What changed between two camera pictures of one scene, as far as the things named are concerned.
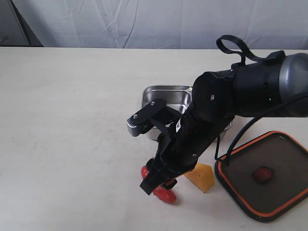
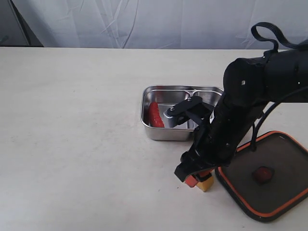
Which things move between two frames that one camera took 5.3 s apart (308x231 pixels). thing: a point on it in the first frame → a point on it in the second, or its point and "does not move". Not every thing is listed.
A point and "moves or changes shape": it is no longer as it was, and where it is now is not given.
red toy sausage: [165, 195] moves or changes shape
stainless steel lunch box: [178, 98] does not move
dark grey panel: [15, 31] does not move
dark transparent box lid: [267, 177] does not move
